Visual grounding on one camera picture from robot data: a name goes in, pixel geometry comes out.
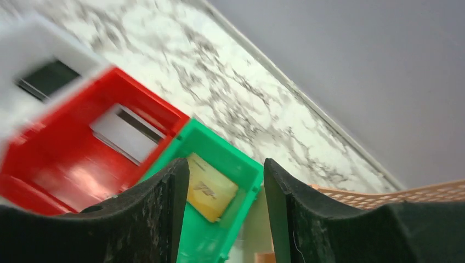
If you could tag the red plastic bin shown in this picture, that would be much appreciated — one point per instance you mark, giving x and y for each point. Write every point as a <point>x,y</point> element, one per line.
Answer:
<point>56,165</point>

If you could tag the green plastic bin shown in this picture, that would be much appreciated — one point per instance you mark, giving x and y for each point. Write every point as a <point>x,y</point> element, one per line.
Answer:
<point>201,240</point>

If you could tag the silver card in red bin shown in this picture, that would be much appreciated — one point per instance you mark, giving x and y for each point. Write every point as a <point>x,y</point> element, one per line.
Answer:
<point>127,133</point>

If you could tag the gold card in green bin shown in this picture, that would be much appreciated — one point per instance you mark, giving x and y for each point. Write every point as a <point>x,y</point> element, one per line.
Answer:
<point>209,192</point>

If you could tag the beige desk organizer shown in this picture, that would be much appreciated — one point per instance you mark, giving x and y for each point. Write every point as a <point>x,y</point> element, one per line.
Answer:
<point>399,194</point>

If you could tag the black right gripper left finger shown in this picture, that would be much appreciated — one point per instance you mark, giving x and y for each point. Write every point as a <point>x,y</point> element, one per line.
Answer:
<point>141,224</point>

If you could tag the white plastic bin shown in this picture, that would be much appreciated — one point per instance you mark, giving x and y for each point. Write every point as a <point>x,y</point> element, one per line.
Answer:
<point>27,43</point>

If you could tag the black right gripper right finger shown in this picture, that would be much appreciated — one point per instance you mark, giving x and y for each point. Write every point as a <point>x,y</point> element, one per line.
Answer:
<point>363,232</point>

